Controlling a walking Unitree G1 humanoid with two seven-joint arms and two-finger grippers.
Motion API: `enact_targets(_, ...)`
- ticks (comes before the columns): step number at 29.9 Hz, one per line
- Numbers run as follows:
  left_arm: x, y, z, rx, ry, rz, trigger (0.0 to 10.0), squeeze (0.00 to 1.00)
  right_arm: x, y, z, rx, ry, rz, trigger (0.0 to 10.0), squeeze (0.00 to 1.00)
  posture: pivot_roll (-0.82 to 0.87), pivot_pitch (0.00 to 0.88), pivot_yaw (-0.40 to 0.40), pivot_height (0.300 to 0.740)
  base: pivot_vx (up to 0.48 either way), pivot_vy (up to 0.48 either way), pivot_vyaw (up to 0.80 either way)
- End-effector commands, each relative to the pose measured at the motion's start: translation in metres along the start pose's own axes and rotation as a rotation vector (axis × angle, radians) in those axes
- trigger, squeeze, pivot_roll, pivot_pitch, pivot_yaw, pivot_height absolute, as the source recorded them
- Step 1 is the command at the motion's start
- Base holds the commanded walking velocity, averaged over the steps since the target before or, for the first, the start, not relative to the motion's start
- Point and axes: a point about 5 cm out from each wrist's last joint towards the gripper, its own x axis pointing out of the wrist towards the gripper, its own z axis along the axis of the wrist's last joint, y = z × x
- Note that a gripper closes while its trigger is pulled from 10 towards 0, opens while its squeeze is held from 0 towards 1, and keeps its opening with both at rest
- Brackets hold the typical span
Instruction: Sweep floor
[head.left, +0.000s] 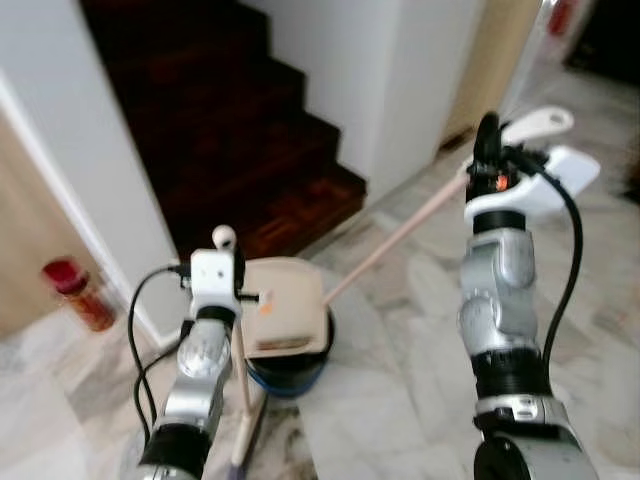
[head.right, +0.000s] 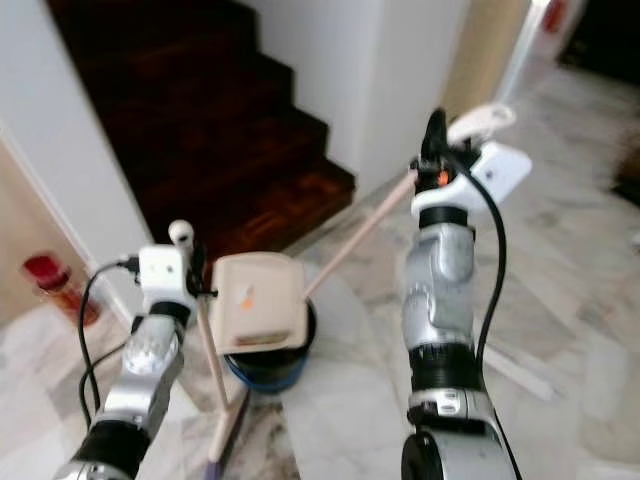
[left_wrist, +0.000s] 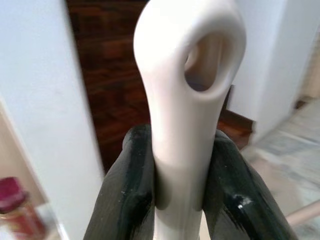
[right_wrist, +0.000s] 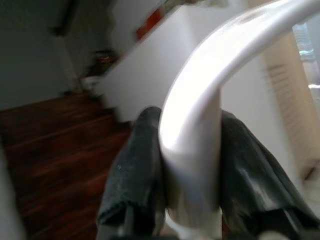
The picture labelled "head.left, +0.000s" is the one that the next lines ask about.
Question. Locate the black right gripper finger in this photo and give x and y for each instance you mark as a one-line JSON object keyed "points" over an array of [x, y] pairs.
{"points": [[489, 135]]}

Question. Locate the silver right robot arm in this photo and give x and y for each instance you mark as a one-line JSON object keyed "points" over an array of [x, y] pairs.
{"points": [[505, 300]]}

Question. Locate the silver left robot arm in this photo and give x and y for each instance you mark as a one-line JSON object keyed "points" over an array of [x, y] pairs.
{"points": [[200, 370]]}

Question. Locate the tan wooden door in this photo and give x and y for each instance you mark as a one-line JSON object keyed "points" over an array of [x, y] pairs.
{"points": [[495, 70]]}

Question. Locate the dark wooden stairs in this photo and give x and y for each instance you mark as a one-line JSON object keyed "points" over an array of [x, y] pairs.
{"points": [[220, 130]]}

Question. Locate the red cylinder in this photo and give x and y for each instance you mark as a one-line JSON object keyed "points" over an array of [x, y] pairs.
{"points": [[562, 15]]}

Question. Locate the red spray can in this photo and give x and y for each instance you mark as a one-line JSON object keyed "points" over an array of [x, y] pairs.
{"points": [[75, 290]]}

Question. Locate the light wooden panel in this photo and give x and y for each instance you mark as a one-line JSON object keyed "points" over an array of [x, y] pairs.
{"points": [[25, 240]]}

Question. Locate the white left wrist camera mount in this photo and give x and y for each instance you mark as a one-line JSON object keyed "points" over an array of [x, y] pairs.
{"points": [[213, 272]]}

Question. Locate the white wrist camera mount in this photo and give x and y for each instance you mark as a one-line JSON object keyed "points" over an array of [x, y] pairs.
{"points": [[213, 272], [545, 180]]}

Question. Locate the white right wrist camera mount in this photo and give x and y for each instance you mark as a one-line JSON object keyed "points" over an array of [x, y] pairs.
{"points": [[545, 180]]}

